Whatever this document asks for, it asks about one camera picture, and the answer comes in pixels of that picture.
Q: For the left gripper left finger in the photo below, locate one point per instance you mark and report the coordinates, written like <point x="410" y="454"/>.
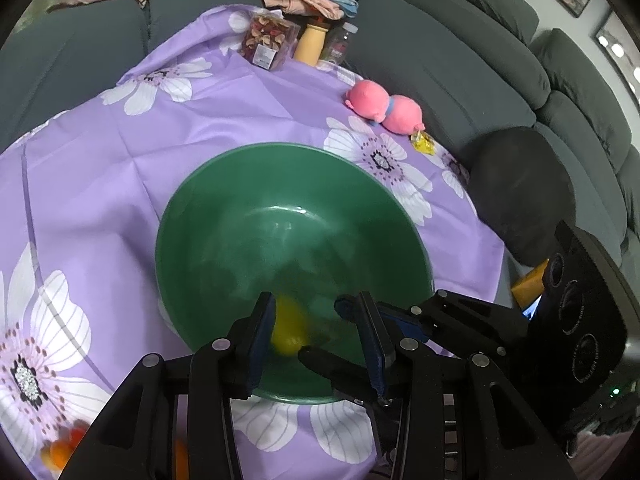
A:
<point x="134" y="436"/>

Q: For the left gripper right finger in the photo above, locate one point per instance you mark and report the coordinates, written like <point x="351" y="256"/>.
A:
<point x="447" y="399"/>

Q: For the orange mandarin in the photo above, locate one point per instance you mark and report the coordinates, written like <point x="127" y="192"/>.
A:
<point x="56" y="455"/>

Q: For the yellow round fruit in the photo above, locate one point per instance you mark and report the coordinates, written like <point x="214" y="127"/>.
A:
<point x="292" y="329"/>

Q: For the red tomato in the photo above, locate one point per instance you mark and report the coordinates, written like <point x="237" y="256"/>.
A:
<point x="77" y="432"/>

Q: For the yellow box on floor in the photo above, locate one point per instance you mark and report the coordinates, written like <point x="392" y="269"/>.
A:
<point x="527" y="289"/>

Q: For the black round cushion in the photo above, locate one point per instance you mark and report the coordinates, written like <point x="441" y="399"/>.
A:
<point x="521" y="190"/>

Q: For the green plastic bowl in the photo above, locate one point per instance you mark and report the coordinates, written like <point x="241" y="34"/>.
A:
<point x="296" y="221"/>

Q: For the purple floral cloth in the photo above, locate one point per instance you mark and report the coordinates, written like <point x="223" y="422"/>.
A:
<point x="82" y="196"/>

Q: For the pink plush toy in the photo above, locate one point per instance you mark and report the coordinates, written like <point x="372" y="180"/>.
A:
<point x="397" y="114"/>

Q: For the clear plastic bottle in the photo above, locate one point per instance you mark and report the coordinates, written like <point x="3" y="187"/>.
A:
<point x="337" y="43"/>

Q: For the clear box of dried petals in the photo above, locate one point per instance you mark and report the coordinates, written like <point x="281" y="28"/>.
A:
<point x="268" y="40"/>

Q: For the cream yellow bottle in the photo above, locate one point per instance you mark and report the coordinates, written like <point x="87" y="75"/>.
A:
<point x="311" y="43"/>

